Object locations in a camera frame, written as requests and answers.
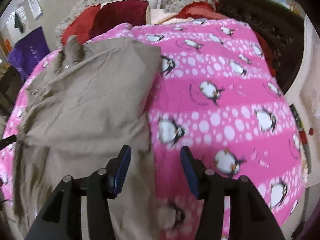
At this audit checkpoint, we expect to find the khaki beige jacket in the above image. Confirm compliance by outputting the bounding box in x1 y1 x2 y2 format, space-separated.
13 36 161 239

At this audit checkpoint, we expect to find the purple tote bag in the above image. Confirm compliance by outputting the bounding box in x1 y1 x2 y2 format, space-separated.
7 27 50 81

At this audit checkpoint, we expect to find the pink penguin fleece blanket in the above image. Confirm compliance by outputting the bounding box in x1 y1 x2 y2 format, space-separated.
0 17 307 240

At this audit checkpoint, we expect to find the red embroidered cushion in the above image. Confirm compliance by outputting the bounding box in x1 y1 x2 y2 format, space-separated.
61 4 101 46

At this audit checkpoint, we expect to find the dark red velvet pillow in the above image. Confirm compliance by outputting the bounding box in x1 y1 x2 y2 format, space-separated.
88 0 150 39

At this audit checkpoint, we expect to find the dark carved wooden headboard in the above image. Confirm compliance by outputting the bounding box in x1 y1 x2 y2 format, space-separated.
213 0 304 93

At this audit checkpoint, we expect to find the white paper on wall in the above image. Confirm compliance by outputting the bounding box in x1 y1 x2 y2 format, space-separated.
27 0 43 20

